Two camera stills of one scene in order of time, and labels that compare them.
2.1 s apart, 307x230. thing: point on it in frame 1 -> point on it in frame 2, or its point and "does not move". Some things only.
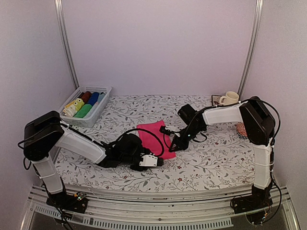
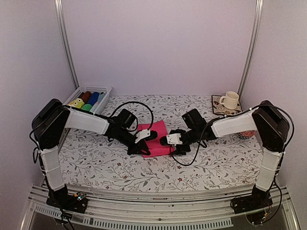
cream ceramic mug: x=231 y=97 does not move
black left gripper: x=140 y=169 -> x=138 y=149
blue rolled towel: x=93 y=98 does not move
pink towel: x=151 y=144 does not move
